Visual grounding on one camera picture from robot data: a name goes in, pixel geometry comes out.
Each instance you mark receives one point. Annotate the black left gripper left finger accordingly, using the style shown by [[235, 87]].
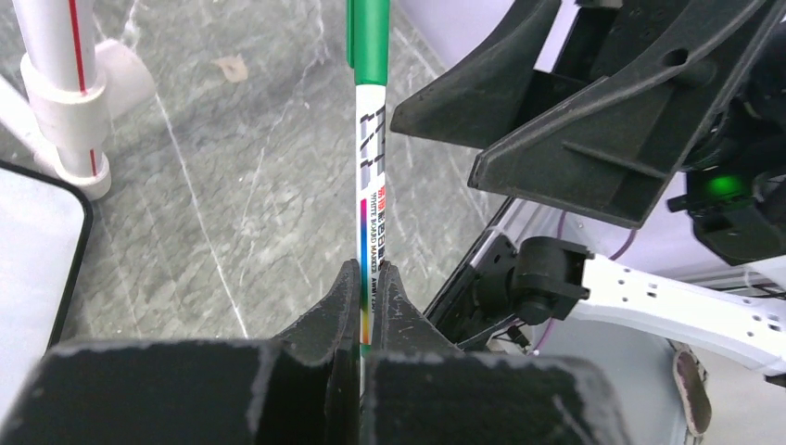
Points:
[[315, 385]]

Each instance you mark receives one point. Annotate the white green whiteboard marker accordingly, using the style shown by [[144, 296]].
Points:
[[367, 41]]

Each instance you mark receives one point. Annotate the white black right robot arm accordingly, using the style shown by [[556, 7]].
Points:
[[502, 281]]

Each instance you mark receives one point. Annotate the black framed whiteboard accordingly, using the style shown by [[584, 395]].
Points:
[[45, 225]]

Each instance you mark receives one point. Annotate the white pvc pipe frame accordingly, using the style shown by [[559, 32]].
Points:
[[75, 87]]

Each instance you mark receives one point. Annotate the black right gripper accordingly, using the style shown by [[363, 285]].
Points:
[[682, 106]]

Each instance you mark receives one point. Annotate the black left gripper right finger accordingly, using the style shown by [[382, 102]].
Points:
[[413, 394]]

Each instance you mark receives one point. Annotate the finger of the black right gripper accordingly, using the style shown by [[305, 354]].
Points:
[[476, 102]]

